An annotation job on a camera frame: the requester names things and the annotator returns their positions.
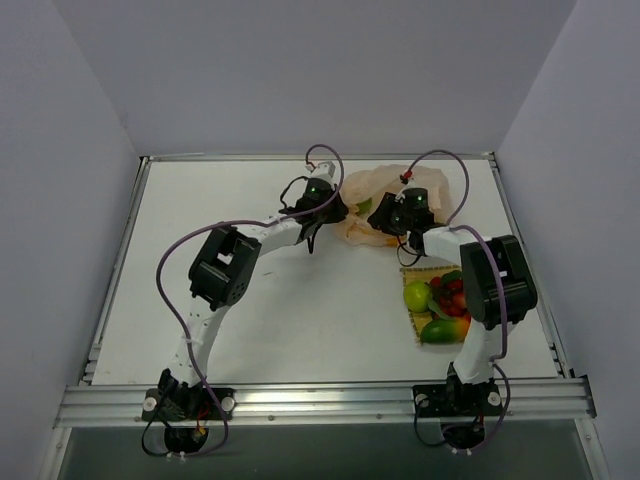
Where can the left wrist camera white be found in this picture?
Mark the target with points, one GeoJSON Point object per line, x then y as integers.
{"type": "Point", "coordinates": [323, 170]}

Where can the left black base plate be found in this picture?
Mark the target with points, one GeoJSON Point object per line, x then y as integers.
{"type": "Point", "coordinates": [188, 404]}

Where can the yellow woven bamboo mat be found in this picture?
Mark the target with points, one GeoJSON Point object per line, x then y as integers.
{"type": "Point", "coordinates": [420, 320]}

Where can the aluminium front rail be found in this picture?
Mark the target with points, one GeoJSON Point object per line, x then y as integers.
{"type": "Point", "coordinates": [296, 403]}

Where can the orange fake fruit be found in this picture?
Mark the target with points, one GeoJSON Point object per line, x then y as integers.
{"type": "Point", "coordinates": [444, 332]}

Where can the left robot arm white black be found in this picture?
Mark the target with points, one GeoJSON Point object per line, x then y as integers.
{"type": "Point", "coordinates": [221, 272]}

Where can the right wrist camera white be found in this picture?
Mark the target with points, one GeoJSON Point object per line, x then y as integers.
{"type": "Point", "coordinates": [407, 180]}

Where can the red fake fruit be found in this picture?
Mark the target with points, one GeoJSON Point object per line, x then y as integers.
{"type": "Point", "coordinates": [448, 297]}

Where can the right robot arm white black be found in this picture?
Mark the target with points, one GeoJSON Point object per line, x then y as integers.
{"type": "Point", "coordinates": [497, 282]}

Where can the green fake pear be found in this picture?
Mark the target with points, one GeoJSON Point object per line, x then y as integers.
{"type": "Point", "coordinates": [417, 296]}

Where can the green ribbed fake fruit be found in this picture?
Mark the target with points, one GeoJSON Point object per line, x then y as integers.
{"type": "Point", "coordinates": [364, 207]}

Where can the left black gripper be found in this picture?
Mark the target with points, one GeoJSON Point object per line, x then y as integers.
{"type": "Point", "coordinates": [327, 212]}

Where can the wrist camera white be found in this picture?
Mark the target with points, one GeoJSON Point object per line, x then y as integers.
{"type": "Point", "coordinates": [323, 170]}
{"type": "Point", "coordinates": [407, 180]}

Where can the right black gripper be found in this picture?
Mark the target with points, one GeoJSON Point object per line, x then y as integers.
{"type": "Point", "coordinates": [383, 216]}

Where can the translucent plastic bag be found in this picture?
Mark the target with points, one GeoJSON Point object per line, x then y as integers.
{"type": "Point", "coordinates": [374, 183]}

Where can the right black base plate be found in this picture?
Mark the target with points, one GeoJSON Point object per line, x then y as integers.
{"type": "Point", "coordinates": [452, 400]}

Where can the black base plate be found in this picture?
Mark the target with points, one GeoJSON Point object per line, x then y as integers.
{"type": "Point", "coordinates": [188, 404]}
{"type": "Point", "coordinates": [452, 400]}

